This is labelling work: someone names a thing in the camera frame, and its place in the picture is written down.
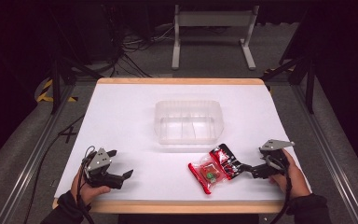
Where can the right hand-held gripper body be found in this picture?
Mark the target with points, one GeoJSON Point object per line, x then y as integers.
{"type": "Point", "coordinates": [275, 165]}

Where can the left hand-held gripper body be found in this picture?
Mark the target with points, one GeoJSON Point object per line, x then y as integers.
{"type": "Point", "coordinates": [98, 161]}

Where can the black and red snack packet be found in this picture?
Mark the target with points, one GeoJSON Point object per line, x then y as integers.
{"type": "Point", "coordinates": [228, 161]}

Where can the person's right hand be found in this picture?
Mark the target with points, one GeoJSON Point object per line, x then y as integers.
{"type": "Point", "coordinates": [295, 180]}

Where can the person's left hand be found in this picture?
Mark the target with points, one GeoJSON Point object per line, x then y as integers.
{"type": "Point", "coordinates": [84, 191]}

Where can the clear red-edged snack packet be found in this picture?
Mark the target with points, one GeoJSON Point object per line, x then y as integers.
{"type": "Point", "coordinates": [208, 175]}

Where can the clear plastic container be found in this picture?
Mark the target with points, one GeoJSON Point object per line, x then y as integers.
{"type": "Point", "coordinates": [189, 123]}

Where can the black metal stand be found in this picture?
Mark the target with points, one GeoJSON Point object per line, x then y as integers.
{"type": "Point", "coordinates": [56, 84]}
{"type": "Point", "coordinates": [309, 84]}

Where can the white metal stand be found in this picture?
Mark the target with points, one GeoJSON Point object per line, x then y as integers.
{"type": "Point", "coordinates": [214, 18]}

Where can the aluminium rail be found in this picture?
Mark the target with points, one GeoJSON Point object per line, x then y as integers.
{"type": "Point", "coordinates": [37, 152]}
{"type": "Point", "coordinates": [326, 143]}

